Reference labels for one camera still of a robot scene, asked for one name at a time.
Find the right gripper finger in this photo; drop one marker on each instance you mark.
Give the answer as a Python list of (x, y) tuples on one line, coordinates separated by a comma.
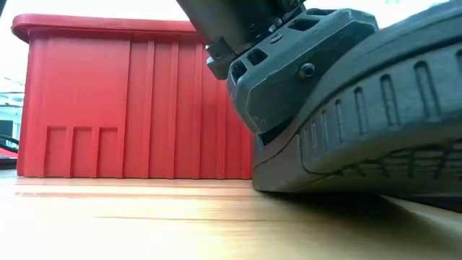
[(281, 90)]

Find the red plastic ribbed bin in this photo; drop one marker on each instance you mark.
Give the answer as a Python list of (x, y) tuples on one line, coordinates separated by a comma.
[(90, 90)]

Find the black rubber slide sandal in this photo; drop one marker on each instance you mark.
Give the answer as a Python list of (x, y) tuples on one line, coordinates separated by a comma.
[(379, 144)]

